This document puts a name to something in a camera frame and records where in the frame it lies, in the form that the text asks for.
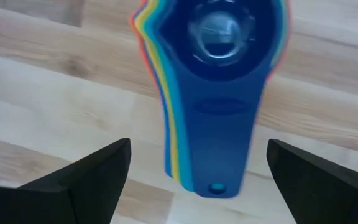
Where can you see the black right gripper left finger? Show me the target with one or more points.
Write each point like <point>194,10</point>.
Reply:
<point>89,186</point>

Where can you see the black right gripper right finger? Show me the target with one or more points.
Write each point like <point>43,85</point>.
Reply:
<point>322,193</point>

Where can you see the yellow measuring cup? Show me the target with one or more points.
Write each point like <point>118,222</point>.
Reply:
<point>175,161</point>

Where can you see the small dark blue measuring cup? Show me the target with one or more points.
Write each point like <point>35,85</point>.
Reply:
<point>219,140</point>

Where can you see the orange measuring cup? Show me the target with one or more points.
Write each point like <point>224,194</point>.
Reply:
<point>148,62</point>

